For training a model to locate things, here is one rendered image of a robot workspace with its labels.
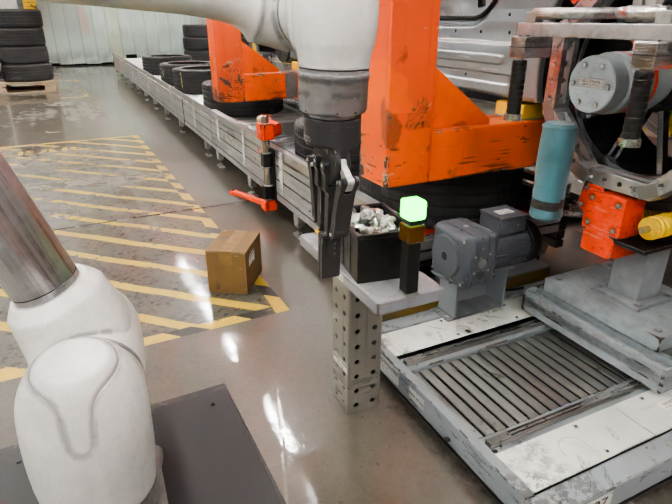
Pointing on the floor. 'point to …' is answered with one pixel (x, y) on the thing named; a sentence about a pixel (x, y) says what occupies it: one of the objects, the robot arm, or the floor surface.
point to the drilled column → (355, 351)
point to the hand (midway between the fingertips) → (329, 254)
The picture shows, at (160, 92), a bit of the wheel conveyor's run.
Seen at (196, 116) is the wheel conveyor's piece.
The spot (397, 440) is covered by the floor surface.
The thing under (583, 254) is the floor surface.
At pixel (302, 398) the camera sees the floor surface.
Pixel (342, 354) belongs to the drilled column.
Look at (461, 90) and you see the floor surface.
